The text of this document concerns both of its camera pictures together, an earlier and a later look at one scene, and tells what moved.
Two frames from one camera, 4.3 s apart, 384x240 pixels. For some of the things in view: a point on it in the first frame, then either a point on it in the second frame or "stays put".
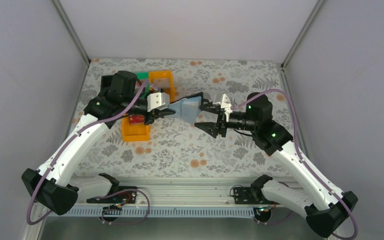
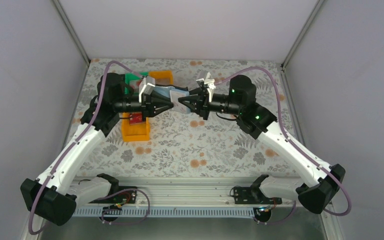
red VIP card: x=136 y=120 stays put
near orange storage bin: x=134 y=132 stays put
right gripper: x=220 y=120 -> x=204 y=104
